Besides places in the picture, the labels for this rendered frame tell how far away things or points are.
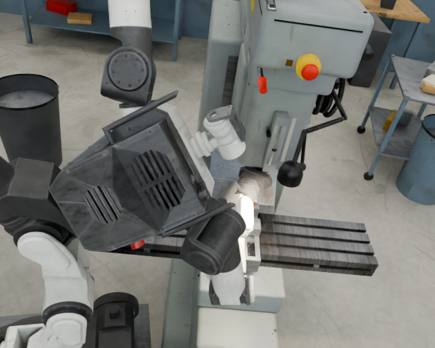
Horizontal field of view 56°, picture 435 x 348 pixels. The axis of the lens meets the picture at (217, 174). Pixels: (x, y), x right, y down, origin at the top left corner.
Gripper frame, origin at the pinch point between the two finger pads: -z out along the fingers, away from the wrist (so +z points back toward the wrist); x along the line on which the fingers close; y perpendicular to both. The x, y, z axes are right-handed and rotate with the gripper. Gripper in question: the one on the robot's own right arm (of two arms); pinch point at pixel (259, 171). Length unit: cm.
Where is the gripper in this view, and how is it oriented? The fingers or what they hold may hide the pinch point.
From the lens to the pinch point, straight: 150.4
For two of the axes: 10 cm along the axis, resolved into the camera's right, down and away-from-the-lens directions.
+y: -1.3, 7.6, 6.3
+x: -8.9, -3.7, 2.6
